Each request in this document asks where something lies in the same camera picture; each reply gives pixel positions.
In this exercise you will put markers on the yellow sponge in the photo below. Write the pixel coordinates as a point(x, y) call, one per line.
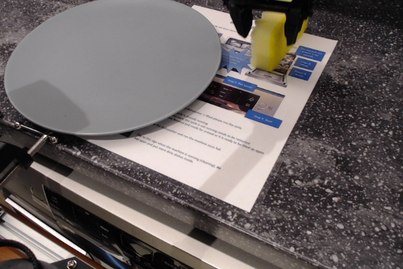
point(268, 41)

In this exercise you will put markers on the black metal clamp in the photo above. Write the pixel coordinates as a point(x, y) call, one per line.
point(14, 158)

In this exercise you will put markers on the black bracket with screw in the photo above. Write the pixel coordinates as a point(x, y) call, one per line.
point(71, 263)

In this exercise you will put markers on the aluminium extrusion rail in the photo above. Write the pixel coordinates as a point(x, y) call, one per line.
point(43, 248)

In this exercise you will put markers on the stainless steel dishwasher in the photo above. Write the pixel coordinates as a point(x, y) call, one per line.
point(113, 229)

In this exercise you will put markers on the grey round plate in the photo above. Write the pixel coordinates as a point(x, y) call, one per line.
point(111, 66)

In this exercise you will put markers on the laminated dishwasher instruction sheet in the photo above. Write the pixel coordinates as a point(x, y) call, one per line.
point(226, 143)

